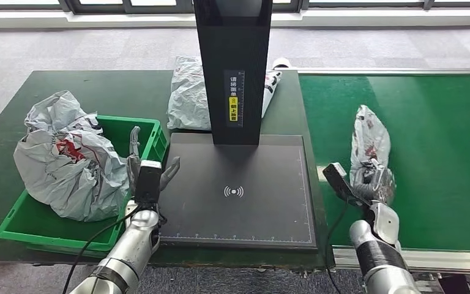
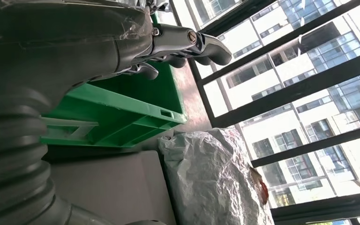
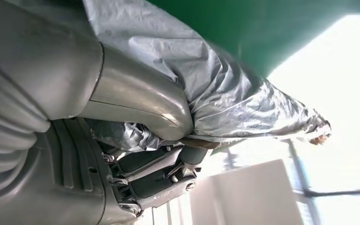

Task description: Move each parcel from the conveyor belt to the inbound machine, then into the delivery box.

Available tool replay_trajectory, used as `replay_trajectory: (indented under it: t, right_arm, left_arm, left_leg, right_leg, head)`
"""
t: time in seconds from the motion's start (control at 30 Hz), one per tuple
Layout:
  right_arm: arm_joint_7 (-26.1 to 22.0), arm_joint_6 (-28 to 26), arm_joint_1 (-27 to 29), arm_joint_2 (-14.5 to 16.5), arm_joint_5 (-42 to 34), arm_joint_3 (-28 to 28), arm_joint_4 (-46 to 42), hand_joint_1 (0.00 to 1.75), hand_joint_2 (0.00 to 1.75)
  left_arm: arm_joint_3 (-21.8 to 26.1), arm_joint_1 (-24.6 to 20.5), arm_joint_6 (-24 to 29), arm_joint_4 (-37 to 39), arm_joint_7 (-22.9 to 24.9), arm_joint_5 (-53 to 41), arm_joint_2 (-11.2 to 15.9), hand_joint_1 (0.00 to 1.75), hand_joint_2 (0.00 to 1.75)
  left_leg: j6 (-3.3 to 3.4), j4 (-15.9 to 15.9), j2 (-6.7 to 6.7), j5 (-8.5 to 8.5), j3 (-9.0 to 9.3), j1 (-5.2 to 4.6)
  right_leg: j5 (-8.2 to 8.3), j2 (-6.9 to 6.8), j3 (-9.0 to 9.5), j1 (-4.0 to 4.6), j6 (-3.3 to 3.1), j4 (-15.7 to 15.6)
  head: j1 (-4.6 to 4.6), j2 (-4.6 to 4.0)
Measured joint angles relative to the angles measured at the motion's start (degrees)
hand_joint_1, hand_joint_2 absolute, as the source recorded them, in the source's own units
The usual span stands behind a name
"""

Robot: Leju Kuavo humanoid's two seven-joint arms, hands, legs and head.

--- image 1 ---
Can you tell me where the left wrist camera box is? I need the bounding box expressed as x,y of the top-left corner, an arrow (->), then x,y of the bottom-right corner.
134,160 -> 163,205

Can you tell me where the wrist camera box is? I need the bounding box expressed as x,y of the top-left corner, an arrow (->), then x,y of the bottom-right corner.
322,162 -> 368,206
134,160 -> 163,205

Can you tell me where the green plastic crate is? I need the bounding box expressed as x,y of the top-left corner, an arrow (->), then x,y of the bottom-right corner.
0,115 -> 169,253

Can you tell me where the dark green table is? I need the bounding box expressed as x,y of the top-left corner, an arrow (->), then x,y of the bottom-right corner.
0,69 -> 333,270

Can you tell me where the black inbound scanning machine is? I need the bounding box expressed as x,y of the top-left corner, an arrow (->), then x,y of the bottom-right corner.
160,0 -> 317,249

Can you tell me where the grey parcel with red drawing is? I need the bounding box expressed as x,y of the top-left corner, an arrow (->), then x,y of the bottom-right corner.
349,104 -> 397,204

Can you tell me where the green conveyor belt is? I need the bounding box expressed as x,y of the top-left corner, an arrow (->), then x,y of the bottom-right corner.
298,75 -> 470,253

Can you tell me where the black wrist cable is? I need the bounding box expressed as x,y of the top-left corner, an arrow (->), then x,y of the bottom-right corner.
324,198 -> 351,294
61,205 -> 143,294

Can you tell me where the white parcel with red logo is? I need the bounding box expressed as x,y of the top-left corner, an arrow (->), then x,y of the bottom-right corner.
13,123 -> 130,223

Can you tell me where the black box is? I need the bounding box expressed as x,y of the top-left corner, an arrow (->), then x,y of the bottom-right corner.
438,276 -> 470,294

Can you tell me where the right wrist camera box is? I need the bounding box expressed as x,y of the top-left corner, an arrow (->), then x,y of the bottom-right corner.
322,162 -> 368,206

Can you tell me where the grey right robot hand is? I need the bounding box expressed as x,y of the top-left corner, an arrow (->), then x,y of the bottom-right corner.
350,158 -> 397,206

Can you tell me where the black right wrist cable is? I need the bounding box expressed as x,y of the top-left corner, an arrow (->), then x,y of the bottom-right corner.
324,198 -> 351,294

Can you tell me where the grey parcel with brown-red smudge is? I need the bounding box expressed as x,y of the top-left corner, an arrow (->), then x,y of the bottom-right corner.
24,89 -> 104,137

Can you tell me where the white parcel with black print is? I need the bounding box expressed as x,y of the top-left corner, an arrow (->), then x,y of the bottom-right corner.
261,69 -> 282,118

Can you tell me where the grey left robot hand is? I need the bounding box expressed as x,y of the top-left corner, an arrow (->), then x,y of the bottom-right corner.
125,126 -> 181,195

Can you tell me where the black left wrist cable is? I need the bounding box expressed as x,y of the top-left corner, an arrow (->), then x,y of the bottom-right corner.
61,205 -> 143,294

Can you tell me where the crumpled plain grey parcel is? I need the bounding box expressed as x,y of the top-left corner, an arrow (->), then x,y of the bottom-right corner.
166,56 -> 212,132

